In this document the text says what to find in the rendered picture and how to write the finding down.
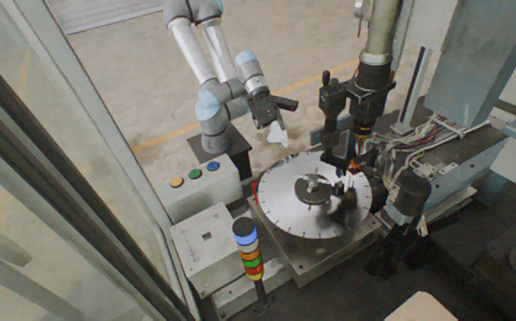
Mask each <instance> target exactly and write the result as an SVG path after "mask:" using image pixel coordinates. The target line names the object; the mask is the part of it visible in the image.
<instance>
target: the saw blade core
mask: <svg viewBox="0 0 516 321"><path fill-rule="evenodd" d="M319 153H320V155H321V154H322V153H323V152H309V153H308V154H307V152H297V153H295V154H296V156H295V154H294V153H293V154H290V156H291V158H289V156H286V157H284V158H282V159H280V160H278V161H277V162H275V163H274V164H273V165H272V166H271V167H269V168H268V170H267V171H266V173H265V174H264V176H263V177H262V178H261V181H262V182H260V184H259V188H258V198H259V202H262V203H260V205H261V207H262V210H263V211H264V212H265V214H266V217H267V218H269V219H270V220H271V221H272V222H273V223H275V224H276V225H277V226H278V227H280V228H281V229H282V230H284V231H286V232H288V231H289V229H290V228H291V230H290V231H289V233H290V234H292V235H296V236H300V237H303V233H304V232H305V235H304V238H311V239H319V234H320V237H321V239H324V238H331V237H335V236H337V235H343V234H345V233H346V232H348V231H349V230H350V228H351V229H353V228H356V227H357V226H358V225H359V224H360V223H361V222H362V220H364V219H365V217H366V216H367V214H368V212H369V210H370V208H371V205H372V200H373V194H372V189H371V187H370V184H369V181H368V179H367V178H366V176H365V175H364V174H363V173H362V172H361V171H360V170H359V169H353V168H352V167H351V166H350V167H349V168H348V170H347V175H346V176H345V177H340V178H338V177H337V175H335V174H336V168H335V167H333V166H331V165H329V164H327V163H324V162H322V161H320V155H319ZM276 166H277V167H276ZM315 167H318V170H317V173H316V174H317V175H323V176H325V177H327V178H328V179H329V180H330V181H331V183H332V195H331V197H330V198H329V199H327V200H326V201H324V202H320V203H307V202H303V201H302V200H301V199H300V198H298V196H296V194H295V193H294V184H295V182H296V180H297V179H298V177H297V174H300V175H305V174H313V172H314V169H315ZM360 176H361V177H360ZM264 182H265V183H264ZM261 192H263V193H261ZM366 197H368V198H366ZM364 207H366V209H365V208H364ZM268 212H270V213H268ZM359 218H360V219H361V220H360V219H359ZM277 220H279V221H278V222H277ZM276 222H277V223H276ZM347 226H348V227H347ZM333 231H336V234H337V235H336V234H335V232H333Z"/></svg>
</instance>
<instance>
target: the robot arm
mask: <svg viewBox="0 0 516 321"><path fill-rule="evenodd" d="M223 12H224V7H223V4H222V1H221V0H166V3H165V6H164V12H163V19H164V23H165V26H166V29H167V31H168V33H169V35H170V36H172V37H174V38H175V40H176V42H177V44H178V46H179V48H180V50H181V51H182V53H183V55H184V58H185V59H186V61H187V65H188V66H189V68H190V69H191V71H192V74H193V75H194V77H195V78H196V80H197V82H198V84H199V86H200V88H201V90H200V91H199V92H198V95H199V98H200V100H199V101H198V102H197V103H196V104H195V111H196V118H197V120H198V122H199V126H200V129H201V133H202V134H201V145H202V148H203V150H204V151H205V152H213V153H217V152H224V151H226V150H228V149H229V148H230V147H231V146H232V144H233V136H232V134H231V132H230V131H228V129H227V128H226V125H225V123H227V122H229V121H232V120H234V119H238V118H240V117H241V116H245V115H246V114H247V113H249V112H251V115H252V116H251V117H252V119H253V122H254V124H255V127H256V129H257V130H260V129H262V128H267V126H270V125H271V127H270V128H269V130H270V132H269V133H268V137H267V138H266V139H267V141H268V142H269V143H274V142H282V143H283V145H284V146H285V148H286V147H287V143H288V138H287V131H286V127H285V124H284V121H283V116H282V114H281V112H280V109H284V110H287V111H295V110H297V108H298V106H299V102H298V101H295V100H291V99H288V98H284V97H281V96H277V95H270V91H269V88H268V85H267V81H266V77H265V76H264V73H263V71H262V69H261V67H260V65H259V63H258V59H257V57H256V55H255V54H254V53H253V52H252V51H251V50H245V51H242V52H241V53H239V54H238V55H237V56H236V58H235V62H236V66H237V67H238V70H239V72H238V75H237V72H236V69H235V67H234V64H233V59H232V56H231V55H230V52H229V49H228V46H227V43H226V41H225V36H224V34H223V31H222V29H221V27H220V23H221V20H222V17H221V15H222V14H223ZM191 23H192V24H194V25H195V27H196V29H199V30H200V31H201V33H202V35H203V37H204V40H205V43H206V46H207V48H208V50H209V55H210V57H211V60H212V62H213V64H214V67H215V70H216V73H217V74H216V73H215V71H214V70H213V68H212V66H211V64H210V63H209V60H208V58H207V56H206V54H205V53H204V52H203V50H202V48H201V45H200V44H199V42H198V40H197V38H196V36H195V35H194V34H193V32H192V29H191V26H192V24H191ZM279 108H280V109H279ZM254 120H256V121H257V122H258V124H257V125H258V126H256V123H255V121H254Z"/></svg>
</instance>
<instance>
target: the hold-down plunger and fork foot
mask: <svg viewBox="0 0 516 321"><path fill-rule="evenodd" d="M332 150H333V147H332V148H329V149H325V148H324V152H323V153H322V154H321V155H320V161H322V162H324V163H327V164H329V165H331V166H333V167H335V168H336V174H335V175H337V177H338V178H340V170H341V171H342V172H343V174H344V177H345V176H346V175H347V170H348V168H349V167H350V162H351V161H349V160H345V159H342V158H341V157H339V156H337V155H334V154H332Z"/></svg>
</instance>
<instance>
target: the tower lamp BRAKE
mask: <svg viewBox="0 0 516 321"><path fill-rule="evenodd" d="M232 230H233V235H234V238H235V241H236V242H237V243H238V244H240V245H243V246H245V245H249V244H252V243H253V242H254V241H255V240H256V238H257V230H256V227H255V222H254V220H253V219H252V218H247V217H243V218H238V219H236V220H235V221H234V222H233V225H232Z"/></svg>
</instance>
